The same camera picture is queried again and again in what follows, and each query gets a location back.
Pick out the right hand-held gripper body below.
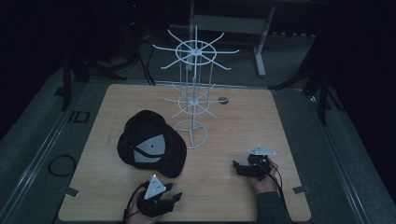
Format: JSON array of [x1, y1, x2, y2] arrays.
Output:
[[244, 145, 277, 181]]

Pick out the person's left hand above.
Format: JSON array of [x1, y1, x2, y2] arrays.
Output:
[[125, 189, 158, 224]]

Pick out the right hand-held gripper black cable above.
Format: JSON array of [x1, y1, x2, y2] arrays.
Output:
[[261, 161, 287, 216]]

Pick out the person's right hand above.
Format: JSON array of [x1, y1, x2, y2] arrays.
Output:
[[247, 158, 280, 196]]

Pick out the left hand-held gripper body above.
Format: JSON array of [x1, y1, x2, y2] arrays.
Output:
[[136, 174, 174, 217]]

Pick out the black tripod stand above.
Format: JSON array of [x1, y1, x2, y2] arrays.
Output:
[[60, 51, 128, 112], [268, 60, 346, 126]]

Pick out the grey metal table bracket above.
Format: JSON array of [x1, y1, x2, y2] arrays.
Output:
[[58, 186, 80, 199], [291, 185, 313, 195]]

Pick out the black floor cables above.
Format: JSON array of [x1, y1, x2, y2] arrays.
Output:
[[135, 36, 157, 87]]

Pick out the white wire display rack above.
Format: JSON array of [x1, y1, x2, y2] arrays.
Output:
[[151, 25, 240, 150]]

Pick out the black rectangular floor frame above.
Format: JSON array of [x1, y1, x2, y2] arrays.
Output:
[[67, 109, 92, 124]]

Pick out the black baseball cap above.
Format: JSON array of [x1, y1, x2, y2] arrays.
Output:
[[117, 109, 188, 179]]

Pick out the hand-held gripper black cable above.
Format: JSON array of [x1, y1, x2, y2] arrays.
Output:
[[261, 161, 287, 216], [121, 181, 149, 224]]

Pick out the left hand-held gripper black cable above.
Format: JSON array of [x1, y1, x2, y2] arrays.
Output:
[[121, 181, 149, 224]]

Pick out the black looped floor cable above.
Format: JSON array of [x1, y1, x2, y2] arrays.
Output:
[[47, 154, 78, 178]]

